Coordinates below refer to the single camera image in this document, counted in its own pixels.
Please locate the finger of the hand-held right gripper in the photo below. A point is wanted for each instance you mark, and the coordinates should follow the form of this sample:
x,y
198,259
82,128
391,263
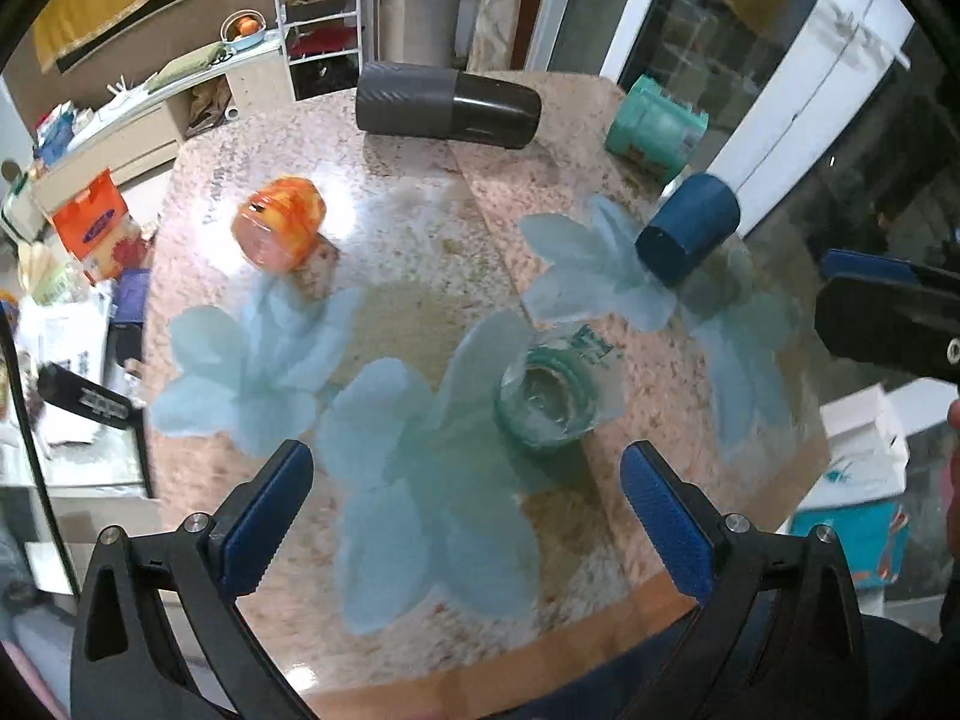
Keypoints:
x,y
885,326
870,268

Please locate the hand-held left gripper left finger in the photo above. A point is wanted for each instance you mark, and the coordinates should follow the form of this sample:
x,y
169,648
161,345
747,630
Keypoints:
x,y
262,525

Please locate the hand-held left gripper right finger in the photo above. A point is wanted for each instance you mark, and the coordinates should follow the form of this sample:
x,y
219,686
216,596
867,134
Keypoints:
x,y
667,532

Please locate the clear jar teal lid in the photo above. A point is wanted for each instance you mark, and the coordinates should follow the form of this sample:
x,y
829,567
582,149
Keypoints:
x,y
544,405

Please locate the dark blue cup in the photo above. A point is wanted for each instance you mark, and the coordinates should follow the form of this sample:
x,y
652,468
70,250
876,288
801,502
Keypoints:
x,y
688,229

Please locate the teal plastic cup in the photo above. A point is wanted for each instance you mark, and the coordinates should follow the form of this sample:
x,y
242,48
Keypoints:
x,y
656,129

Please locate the orange plastic cup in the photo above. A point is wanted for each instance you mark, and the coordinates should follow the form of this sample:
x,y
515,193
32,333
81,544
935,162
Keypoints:
x,y
277,223

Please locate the person's right hand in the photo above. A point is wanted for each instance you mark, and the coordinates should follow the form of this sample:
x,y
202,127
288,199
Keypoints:
x,y
955,415

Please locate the white cardboard box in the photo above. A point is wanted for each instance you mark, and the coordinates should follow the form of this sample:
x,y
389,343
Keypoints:
x,y
874,427

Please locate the teal printed box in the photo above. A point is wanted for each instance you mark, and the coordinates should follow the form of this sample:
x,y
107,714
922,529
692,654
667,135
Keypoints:
x,y
847,540

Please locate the black oblong device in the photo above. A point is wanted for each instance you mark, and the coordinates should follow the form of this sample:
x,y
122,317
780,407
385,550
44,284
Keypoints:
x,y
84,396

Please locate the white framed glass door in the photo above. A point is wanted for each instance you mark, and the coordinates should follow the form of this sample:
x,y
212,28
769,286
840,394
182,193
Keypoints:
x,y
757,52

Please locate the dark blue packet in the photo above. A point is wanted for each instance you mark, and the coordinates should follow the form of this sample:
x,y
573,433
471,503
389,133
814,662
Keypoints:
x,y
126,300

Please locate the person's dark trousers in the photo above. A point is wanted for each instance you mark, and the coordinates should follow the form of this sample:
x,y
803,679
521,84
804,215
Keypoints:
x,y
896,667

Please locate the orange snack packet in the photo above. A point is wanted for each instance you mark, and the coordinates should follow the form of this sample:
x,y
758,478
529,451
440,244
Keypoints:
x,y
94,225

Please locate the white bench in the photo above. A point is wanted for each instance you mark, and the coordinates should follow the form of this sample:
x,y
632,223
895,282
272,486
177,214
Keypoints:
x,y
142,120

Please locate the grey and black tumbler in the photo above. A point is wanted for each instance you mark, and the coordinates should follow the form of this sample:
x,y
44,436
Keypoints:
x,y
448,105

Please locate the green cloth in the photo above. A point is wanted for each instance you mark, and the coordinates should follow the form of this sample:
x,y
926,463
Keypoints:
x,y
187,64

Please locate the blue bowl of oranges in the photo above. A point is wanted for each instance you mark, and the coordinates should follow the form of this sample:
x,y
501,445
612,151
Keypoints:
x,y
244,28

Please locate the grey round pillar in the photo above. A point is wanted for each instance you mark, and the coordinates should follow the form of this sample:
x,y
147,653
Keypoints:
x,y
420,4

